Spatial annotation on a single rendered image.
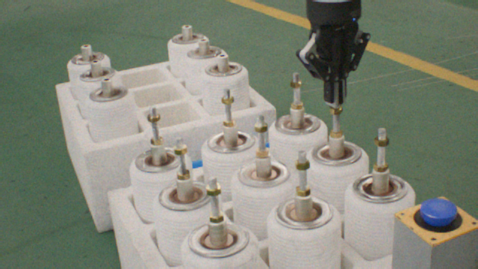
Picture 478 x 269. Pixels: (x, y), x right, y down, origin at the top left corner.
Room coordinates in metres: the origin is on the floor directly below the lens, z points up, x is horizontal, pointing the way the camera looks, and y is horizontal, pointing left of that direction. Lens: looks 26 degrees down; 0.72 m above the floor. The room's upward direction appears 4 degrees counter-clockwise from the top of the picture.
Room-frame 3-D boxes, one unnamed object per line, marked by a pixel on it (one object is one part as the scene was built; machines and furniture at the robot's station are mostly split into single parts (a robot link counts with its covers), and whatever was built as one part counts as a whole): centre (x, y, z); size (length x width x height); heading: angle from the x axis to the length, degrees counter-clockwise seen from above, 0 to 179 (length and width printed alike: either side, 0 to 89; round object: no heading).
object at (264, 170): (0.83, -0.03, 0.26); 0.02 x 0.02 x 0.03
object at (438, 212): (0.59, -0.21, 0.32); 0.04 x 0.04 x 0.02
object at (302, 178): (0.72, -0.07, 0.30); 0.01 x 0.01 x 0.08; 35
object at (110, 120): (1.19, 0.25, 0.16); 0.10 x 0.10 x 0.18
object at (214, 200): (0.68, 0.04, 0.30); 0.01 x 0.01 x 0.08; 5
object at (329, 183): (0.88, -0.14, 0.16); 0.10 x 0.10 x 0.18
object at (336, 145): (0.88, -0.14, 0.26); 0.02 x 0.02 x 0.03
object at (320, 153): (0.88, -0.14, 0.25); 0.08 x 0.08 x 0.01
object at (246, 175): (0.83, -0.03, 0.25); 0.08 x 0.08 x 0.01
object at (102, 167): (1.34, 0.18, 0.09); 0.39 x 0.39 x 0.18; 20
